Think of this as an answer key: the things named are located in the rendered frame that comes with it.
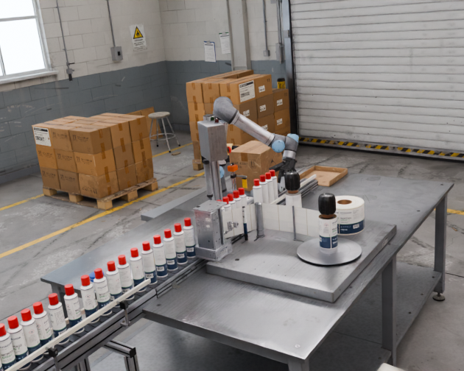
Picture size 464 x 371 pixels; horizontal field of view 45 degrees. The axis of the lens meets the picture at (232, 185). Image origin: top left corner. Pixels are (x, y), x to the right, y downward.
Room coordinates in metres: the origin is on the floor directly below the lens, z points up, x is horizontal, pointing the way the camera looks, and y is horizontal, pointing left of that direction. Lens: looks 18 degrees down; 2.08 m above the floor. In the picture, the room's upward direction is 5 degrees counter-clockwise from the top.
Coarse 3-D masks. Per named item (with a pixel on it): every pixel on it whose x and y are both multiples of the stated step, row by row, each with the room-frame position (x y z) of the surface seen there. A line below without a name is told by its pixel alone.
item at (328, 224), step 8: (320, 200) 2.46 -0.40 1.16; (328, 200) 2.45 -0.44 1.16; (320, 208) 2.46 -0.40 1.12; (328, 208) 2.44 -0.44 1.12; (320, 216) 2.51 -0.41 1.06; (328, 216) 2.46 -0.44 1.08; (336, 216) 2.47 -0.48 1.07; (320, 224) 2.46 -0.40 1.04; (328, 224) 2.44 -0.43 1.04; (336, 224) 2.46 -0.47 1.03; (320, 232) 2.47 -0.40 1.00; (328, 232) 2.44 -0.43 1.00; (336, 232) 2.46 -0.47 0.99; (320, 240) 2.47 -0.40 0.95; (328, 240) 2.44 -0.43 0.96; (336, 240) 2.45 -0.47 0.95; (320, 248) 2.48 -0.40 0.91; (328, 248) 2.44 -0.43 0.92; (336, 248) 2.46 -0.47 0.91
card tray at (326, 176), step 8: (312, 168) 3.95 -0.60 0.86; (320, 168) 3.95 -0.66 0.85; (328, 168) 3.91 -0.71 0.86; (336, 168) 3.88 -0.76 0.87; (344, 168) 3.84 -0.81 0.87; (304, 176) 3.84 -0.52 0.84; (320, 176) 3.82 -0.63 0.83; (328, 176) 3.80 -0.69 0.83; (336, 176) 3.68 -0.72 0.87; (320, 184) 3.64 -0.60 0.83; (328, 184) 3.63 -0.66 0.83
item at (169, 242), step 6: (168, 234) 2.44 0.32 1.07; (168, 240) 2.44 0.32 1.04; (174, 240) 2.46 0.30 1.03; (168, 246) 2.43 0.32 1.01; (174, 246) 2.45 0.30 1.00; (168, 252) 2.44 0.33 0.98; (174, 252) 2.44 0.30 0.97; (168, 258) 2.44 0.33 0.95; (174, 258) 2.44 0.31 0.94; (168, 264) 2.44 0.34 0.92; (174, 264) 2.44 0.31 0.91; (168, 270) 2.44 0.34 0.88; (174, 270) 2.44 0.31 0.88
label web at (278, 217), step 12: (252, 204) 2.76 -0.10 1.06; (264, 204) 2.75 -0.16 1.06; (228, 216) 2.69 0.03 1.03; (240, 216) 2.72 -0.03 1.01; (252, 216) 2.76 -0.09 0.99; (264, 216) 2.76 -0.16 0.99; (276, 216) 2.72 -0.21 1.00; (288, 216) 2.69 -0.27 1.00; (240, 228) 2.72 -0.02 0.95; (252, 228) 2.75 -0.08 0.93; (276, 228) 2.72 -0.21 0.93; (288, 228) 2.69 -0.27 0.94
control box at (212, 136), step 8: (200, 128) 2.95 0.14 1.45; (208, 128) 2.85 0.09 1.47; (216, 128) 2.86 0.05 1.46; (224, 128) 2.88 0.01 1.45; (200, 136) 2.97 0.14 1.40; (208, 136) 2.84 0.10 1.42; (216, 136) 2.86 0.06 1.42; (224, 136) 2.87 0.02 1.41; (200, 144) 2.98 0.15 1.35; (208, 144) 2.85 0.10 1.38; (216, 144) 2.86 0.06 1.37; (224, 144) 2.87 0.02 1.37; (208, 152) 2.86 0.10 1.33; (216, 152) 2.85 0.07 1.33; (224, 152) 2.87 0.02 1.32; (216, 160) 2.85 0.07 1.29
